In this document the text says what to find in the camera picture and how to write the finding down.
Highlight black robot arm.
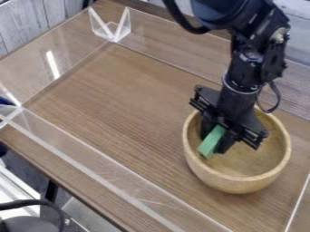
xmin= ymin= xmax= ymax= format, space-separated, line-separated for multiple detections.
xmin=162 ymin=0 xmax=292 ymax=158

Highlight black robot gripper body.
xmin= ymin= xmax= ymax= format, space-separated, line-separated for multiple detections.
xmin=189 ymin=84 xmax=269 ymax=150

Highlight black cable loop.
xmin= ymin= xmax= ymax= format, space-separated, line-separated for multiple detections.
xmin=0 ymin=198 xmax=69 ymax=232

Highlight light wooden bowl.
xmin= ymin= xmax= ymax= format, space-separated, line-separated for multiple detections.
xmin=182 ymin=109 xmax=292 ymax=194

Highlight black table leg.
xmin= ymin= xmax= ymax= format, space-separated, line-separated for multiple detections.
xmin=46 ymin=180 xmax=59 ymax=203

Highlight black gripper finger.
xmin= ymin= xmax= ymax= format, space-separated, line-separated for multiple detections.
xmin=216 ymin=131 xmax=240 ymax=154
xmin=201 ymin=113 xmax=217 ymax=139

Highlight blue object at left edge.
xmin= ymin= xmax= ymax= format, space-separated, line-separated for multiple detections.
xmin=0 ymin=96 xmax=15 ymax=106

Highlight green rectangular block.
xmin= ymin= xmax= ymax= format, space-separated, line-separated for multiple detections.
xmin=198 ymin=125 xmax=226 ymax=159

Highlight clear acrylic enclosure walls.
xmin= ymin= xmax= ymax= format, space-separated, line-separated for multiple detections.
xmin=0 ymin=1 xmax=310 ymax=232

